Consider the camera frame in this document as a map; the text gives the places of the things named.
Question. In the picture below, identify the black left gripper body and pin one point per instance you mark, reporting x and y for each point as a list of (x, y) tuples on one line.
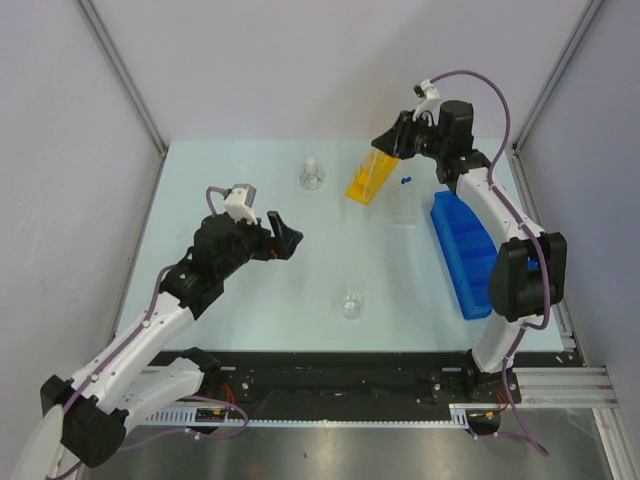
[(250, 243)]

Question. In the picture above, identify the blue plastic tray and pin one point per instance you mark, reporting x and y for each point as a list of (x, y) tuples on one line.
[(468, 251)]

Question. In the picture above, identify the small clear glass beaker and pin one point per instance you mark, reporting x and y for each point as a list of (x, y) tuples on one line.
[(352, 303)]

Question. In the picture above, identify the clear plastic well plate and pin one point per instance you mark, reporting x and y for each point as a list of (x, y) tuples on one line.
[(403, 205)]

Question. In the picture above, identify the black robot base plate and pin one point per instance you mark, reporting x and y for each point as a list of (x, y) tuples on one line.
[(359, 406)]

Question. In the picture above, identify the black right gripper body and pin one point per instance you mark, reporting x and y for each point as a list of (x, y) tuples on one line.
[(428, 142)]

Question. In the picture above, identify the white slotted cable duct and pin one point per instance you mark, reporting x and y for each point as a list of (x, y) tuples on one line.
[(194, 414)]

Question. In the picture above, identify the glass flask with stopper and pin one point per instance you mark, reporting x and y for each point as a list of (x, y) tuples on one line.
[(312, 175)]

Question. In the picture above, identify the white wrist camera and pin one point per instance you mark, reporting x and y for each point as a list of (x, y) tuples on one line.
[(238, 203), (429, 97)]

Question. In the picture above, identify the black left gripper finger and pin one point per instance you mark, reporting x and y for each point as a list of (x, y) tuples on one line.
[(279, 228), (285, 245)]

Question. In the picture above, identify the yellow test tube rack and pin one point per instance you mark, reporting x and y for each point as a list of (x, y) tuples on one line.
[(371, 176)]

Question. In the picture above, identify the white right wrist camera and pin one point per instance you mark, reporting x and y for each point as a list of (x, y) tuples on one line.
[(429, 97)]

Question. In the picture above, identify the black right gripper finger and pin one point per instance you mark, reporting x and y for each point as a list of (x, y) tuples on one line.
[(404, 143), (385, 142)]

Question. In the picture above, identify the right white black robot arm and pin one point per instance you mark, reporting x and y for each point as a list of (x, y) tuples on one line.
[(528, 276)]

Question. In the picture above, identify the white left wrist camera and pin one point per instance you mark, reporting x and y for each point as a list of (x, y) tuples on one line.
[(238, 203)]

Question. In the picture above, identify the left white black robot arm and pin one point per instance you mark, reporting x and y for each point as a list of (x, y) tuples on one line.
[(104, 400)]

